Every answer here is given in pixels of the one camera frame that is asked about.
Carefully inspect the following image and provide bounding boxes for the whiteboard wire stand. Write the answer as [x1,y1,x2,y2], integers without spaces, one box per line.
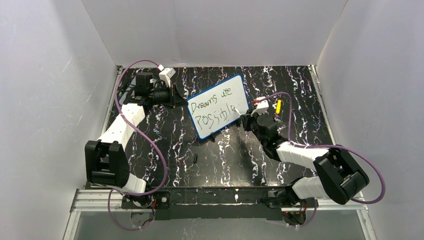
[209,132,216,143]

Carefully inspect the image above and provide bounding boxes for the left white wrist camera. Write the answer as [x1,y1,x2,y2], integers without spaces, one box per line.
[157,64,176,88]

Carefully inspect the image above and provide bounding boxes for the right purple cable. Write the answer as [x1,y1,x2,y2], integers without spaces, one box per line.
[253,91,387,228]

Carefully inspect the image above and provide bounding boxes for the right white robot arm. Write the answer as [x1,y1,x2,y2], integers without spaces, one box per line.
[239,111,370,205]

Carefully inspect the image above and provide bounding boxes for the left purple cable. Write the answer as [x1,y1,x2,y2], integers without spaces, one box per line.
[107,59,169,232]

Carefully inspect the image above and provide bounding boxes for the aluminium front rail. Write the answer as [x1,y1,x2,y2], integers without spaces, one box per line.
[70,188,369,213]

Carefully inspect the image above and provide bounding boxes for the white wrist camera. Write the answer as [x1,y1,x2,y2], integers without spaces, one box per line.
[250,96,269,116]
[157,64,176,88]

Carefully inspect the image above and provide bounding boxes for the blue framed whiteboard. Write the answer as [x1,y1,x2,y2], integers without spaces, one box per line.
[187,74,249,140]

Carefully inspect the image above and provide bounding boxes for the purple cable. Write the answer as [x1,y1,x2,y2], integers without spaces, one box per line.
[253,91,387,228]
[107,59,169,232]

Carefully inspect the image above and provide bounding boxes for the yellow marker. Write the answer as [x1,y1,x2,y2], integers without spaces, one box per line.
[275,99,282,115]

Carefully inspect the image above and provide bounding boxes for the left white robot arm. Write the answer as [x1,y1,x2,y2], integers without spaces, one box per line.
[84,67,188,194]

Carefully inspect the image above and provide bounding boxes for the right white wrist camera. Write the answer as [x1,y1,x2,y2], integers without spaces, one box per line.
[250,96,269,116]

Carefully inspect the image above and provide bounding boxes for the black marker cap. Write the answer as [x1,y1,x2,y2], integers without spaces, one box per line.
[193,153,198,164]

